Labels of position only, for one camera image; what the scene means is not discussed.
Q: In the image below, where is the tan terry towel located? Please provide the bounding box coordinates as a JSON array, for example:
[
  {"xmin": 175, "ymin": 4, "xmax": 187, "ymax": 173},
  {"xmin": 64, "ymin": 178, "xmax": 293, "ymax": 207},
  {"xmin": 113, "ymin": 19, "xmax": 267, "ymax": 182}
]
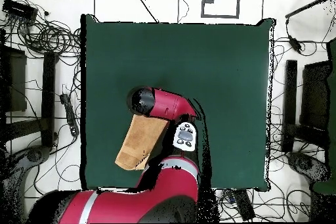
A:
[{"xmin": 114, "ymin": 113, "xmax": 171, "ymax": 171}]

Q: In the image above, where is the black tripod base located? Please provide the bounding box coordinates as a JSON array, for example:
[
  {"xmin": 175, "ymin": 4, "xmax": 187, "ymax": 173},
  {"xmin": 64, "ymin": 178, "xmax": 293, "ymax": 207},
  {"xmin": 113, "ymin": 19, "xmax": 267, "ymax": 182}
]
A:
[
  {"xmin": 5, "ymin": 145, "xmax": 52, "ymax": 175},
  {"xmin": 286, "ymin": 151, "xmax": 331, "ymax": 183}
]

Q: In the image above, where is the black oblong box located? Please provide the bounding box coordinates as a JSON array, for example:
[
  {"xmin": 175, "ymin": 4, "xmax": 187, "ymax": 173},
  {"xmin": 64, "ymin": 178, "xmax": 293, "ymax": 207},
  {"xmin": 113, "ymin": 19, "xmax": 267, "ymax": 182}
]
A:
[{"xmin": 233, "ymin": 189, "xmax": 256, "ymax": 221}]

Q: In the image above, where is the black flat panel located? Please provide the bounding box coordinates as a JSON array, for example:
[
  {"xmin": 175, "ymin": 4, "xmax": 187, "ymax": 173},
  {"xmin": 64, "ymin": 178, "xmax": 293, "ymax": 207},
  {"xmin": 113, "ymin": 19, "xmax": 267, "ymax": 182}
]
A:
[
  {"xmin": 0, "ymin": 46, "xmax": 28, "ymax": 113},
  {"xmin": 299, "ymin": 60, "xmax": 331, "ymax": 130}
]

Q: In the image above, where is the tangled black cable bundle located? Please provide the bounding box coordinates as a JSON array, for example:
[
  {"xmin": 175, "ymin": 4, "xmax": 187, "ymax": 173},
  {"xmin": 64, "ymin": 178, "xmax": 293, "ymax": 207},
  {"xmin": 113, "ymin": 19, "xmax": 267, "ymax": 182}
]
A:
[{"xmin": 15, "ymin": 16, "xmax": 82, "ymax": 59}]

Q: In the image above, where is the black stand frame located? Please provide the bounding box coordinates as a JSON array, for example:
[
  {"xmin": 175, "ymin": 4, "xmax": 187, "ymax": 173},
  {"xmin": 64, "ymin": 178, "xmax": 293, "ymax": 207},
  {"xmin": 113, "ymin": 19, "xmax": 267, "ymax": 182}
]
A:
[
  {"xmin": 2, "ymin": 51, "xmax": 57, "ymax": 148},
  {"xmin": 282, "ymin": 59, "xmax": 330, "ymax": 154}
]

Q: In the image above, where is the dark green table cloth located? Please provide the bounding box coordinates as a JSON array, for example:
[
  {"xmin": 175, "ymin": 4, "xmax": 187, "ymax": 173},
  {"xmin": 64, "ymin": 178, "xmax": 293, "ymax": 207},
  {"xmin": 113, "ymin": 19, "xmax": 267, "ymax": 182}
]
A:
[{"xmin": 80, "ymin": 13, "xmax": 276, "ymax": 192}]

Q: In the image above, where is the black power adapter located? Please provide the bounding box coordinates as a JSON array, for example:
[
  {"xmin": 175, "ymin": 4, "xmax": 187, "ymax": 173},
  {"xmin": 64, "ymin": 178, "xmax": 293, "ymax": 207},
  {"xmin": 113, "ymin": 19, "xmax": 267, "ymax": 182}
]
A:
[{"xmin": 287, "ymin": 35, "xmax": 303, "ymax": 54}]

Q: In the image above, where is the black power strip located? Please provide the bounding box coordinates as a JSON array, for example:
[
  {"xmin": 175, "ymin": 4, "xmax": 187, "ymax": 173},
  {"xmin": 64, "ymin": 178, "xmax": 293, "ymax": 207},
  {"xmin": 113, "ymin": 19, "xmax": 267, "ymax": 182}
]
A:
[{"xmin": 59, "ymin": 93, "xmax": 80, "ymax": 137}]

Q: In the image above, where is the black pole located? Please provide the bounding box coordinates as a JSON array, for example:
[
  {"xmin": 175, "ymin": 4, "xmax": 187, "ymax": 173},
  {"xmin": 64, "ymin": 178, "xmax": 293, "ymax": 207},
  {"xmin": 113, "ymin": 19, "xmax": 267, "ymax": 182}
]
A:
[{"xmin": 285, "ymin": 0, "xmax": 336, "ymax": 20}]

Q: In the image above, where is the black electronics box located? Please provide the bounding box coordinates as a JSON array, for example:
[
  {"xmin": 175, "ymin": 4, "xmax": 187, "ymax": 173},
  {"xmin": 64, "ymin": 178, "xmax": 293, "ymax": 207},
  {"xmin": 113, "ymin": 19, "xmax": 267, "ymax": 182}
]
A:
[{"xmin": 2, "ymin": 0, "xmax": 39, "ymax": 22}]

